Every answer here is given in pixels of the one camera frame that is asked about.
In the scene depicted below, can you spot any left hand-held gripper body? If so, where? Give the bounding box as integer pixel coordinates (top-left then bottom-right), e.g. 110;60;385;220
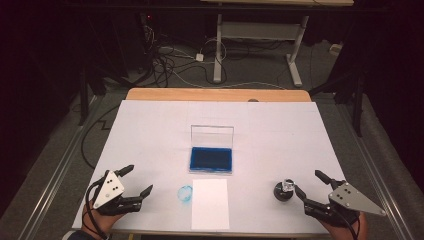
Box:
87;169;144;217

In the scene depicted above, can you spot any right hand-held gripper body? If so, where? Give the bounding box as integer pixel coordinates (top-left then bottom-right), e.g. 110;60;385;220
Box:
303;181;387;228

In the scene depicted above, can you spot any clear-handled stamp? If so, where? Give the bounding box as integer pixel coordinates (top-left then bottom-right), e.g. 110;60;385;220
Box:
282;178;297;194

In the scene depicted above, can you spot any black round stamp cap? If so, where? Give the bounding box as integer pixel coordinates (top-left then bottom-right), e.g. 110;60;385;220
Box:
273;181;295;203

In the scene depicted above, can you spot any small white paper sheet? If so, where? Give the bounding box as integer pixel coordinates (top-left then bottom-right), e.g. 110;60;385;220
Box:
191;178;231;231

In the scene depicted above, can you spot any blue ink pad clear case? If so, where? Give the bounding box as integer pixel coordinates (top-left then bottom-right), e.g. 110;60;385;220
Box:
188;124;235;176

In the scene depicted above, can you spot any person's left hand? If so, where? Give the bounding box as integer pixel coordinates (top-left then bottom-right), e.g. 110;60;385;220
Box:
80;199;127;237

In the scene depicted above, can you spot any person's right hand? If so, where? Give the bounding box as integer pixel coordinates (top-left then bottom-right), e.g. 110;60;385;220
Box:
319;211;370;240

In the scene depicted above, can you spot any large white table cover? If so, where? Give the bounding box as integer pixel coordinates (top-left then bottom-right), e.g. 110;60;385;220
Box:
71;99;368;237

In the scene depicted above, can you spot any black metal stand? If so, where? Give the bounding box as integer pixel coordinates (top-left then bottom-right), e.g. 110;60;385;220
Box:
77;64;91;127
308;71;365;138

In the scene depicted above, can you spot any white box on floor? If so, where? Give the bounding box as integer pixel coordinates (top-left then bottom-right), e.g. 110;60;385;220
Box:
329;43;344;57

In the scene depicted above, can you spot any white-framed desk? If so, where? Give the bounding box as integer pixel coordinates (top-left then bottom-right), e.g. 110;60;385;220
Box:
199;0;355;88

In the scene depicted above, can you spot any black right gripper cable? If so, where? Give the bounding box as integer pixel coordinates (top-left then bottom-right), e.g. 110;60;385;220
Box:
333;209;362;240

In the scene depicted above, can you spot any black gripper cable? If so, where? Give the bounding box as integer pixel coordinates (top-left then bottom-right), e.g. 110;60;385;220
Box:
84;175;112;240
333;209;362;240

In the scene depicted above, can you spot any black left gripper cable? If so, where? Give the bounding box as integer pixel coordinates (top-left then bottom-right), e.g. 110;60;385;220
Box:
84;175;112;240

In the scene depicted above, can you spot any metal floor rail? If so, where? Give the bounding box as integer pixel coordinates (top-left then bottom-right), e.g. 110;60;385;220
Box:
14;94;105;240
336;103;416;240

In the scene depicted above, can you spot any long black floor cable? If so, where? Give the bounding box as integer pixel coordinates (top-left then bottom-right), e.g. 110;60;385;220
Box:
80;104;121;170

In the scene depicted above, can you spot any tangle of black cables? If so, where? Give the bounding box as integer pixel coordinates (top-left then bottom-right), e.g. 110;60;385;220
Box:
143;23;228;89

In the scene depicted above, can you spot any long white floor cable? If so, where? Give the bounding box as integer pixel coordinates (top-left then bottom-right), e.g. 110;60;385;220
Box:
171;69;288;91

